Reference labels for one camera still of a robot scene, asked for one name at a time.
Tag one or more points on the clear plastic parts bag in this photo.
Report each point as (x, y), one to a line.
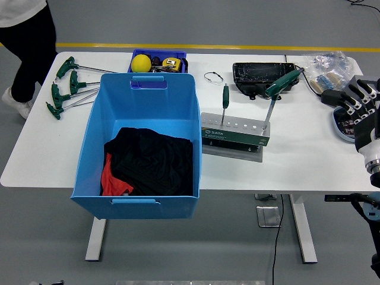
(326, 63)

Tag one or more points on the black table control panel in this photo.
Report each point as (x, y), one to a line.
(335, 198)

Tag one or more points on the black device case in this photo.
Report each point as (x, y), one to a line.
(258, 74)

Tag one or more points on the metal bracket under table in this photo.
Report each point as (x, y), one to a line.
(265, 196)

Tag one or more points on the small black object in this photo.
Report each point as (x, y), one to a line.
(184, 66)

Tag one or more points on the red cloth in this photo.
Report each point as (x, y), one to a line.
(114, 184)

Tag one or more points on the small dark blue bin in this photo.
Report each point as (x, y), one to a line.
(158, 53)

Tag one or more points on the metal floor plate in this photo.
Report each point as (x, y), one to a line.
(268, 216)

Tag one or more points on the large light blue plastic box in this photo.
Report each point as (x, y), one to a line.
(142, 104)

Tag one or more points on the white table leg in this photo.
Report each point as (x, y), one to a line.
(304, 234)
(95, 240)

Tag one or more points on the black cloth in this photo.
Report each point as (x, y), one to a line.
(154, 160)

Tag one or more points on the person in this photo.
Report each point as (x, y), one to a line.
(29, 44)

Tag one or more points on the black white robot left hand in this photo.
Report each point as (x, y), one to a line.
(56, 282)

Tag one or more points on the grey box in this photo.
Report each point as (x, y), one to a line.
(354, 80)

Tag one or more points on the yellow ball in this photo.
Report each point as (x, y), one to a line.
(141, 63)

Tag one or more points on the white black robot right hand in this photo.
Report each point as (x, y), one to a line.
(366, 133)

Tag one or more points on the pale blue parts bowl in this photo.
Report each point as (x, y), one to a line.
(340, 124)

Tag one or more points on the yellow tape measure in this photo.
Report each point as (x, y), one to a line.
(171, 63)

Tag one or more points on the metal green tool rack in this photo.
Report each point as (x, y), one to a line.
(231, 135)

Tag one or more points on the black power adapter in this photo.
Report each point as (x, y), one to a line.
(331, 96)

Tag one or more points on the dark brown tape roll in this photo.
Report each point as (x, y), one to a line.
(156, 60)

